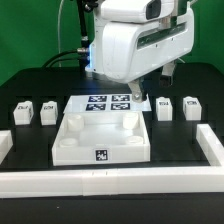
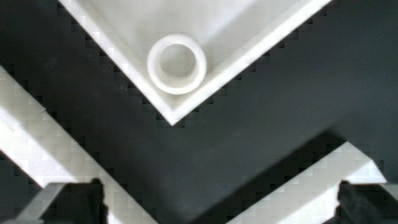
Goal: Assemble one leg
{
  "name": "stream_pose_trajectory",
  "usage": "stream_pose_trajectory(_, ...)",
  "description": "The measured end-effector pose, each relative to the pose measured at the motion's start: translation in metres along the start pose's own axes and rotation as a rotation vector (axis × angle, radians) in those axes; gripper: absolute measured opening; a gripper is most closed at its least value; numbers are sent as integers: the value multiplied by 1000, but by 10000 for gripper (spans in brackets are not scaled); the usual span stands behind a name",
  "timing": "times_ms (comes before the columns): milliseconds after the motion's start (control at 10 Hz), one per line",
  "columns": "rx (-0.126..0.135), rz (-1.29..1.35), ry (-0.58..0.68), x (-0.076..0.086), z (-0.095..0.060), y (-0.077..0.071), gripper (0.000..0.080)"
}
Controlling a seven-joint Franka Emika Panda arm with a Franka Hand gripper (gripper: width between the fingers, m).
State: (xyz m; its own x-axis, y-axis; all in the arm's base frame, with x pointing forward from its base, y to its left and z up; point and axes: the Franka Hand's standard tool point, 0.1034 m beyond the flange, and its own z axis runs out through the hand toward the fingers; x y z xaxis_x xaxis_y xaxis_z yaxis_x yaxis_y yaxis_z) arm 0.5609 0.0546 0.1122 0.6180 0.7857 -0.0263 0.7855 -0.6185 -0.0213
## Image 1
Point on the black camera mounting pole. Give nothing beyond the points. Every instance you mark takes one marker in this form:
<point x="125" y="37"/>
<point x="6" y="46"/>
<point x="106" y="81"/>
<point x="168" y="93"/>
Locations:
<point x="85" y="6"/>

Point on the white square table top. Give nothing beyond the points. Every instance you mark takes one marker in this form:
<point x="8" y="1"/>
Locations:
<point x="101" y="138"/>

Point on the white U-shaped obstacle fence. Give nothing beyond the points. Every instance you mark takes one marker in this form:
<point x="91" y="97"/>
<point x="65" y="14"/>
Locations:
<point x="208" y="178"/>

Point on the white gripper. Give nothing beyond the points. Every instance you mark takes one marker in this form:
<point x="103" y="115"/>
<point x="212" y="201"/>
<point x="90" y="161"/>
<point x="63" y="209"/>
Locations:
<point x="130" y="51"/>

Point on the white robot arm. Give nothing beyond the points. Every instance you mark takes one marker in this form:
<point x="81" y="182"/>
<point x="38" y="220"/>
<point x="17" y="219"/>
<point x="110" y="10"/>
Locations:
<point x="165" y="12"/>

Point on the white fiducial marker sheet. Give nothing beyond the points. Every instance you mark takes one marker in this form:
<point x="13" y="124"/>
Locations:
<point x="110" y="102"/>

